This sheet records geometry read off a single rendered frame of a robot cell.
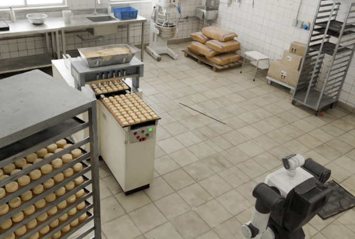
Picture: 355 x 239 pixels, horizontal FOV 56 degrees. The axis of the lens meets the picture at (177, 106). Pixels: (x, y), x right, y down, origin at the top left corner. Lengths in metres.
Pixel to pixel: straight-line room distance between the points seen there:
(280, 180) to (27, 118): 1.34
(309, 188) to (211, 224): 1.69
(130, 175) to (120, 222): 0.46
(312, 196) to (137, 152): 1.90
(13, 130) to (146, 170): 2.30
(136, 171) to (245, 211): 1.21
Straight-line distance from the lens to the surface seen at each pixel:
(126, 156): 3.35
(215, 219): 3.58
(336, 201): 4.25
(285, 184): 1.98
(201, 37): 7.20
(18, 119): 1.52
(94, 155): 1.78
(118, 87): 3.82
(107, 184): 3.86
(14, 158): 1.53
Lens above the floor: 2.57
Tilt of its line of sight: 28 degrees down
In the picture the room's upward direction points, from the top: 5 degrees clockwise
